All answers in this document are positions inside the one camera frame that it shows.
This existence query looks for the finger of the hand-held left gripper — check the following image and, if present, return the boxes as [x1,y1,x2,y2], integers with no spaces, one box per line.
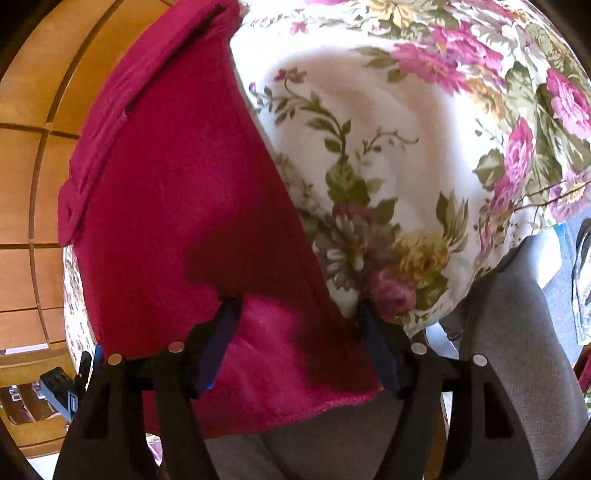
[75,344,103,394]

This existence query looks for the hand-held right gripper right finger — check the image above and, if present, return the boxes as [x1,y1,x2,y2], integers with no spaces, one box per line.
[357,301,540,480]

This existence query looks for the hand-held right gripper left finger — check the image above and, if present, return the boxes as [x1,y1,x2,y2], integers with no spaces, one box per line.
[52,296,244,480]

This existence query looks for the red velvet child's top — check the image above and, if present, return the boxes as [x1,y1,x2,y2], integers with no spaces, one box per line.
[57,0,385,440]

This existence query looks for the wooden wardrobe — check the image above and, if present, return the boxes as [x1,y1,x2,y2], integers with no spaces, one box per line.
[0,0,185,457]

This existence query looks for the person's grey trousers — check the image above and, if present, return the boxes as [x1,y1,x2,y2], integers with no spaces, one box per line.
[203,233,583,480]

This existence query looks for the blue cloth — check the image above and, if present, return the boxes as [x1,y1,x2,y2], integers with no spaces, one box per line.
[542,222,583,344]

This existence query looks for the floral blanket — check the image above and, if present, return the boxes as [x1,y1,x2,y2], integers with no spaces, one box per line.
[61,0,591,366]

